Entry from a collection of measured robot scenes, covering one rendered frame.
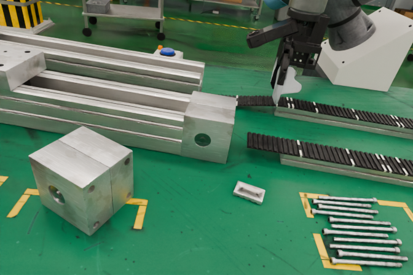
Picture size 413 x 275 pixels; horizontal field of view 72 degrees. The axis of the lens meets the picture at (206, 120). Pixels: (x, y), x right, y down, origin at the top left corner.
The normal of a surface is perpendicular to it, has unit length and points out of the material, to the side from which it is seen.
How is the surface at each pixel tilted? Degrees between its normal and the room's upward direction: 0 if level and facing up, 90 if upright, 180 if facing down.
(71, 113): 90
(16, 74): 90
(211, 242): 0
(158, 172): 0
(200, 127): 90
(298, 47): 90
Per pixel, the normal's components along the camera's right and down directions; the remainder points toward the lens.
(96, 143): 0.12, -0.83
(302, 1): -0.58, 0.39
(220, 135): -0.13, 0.53
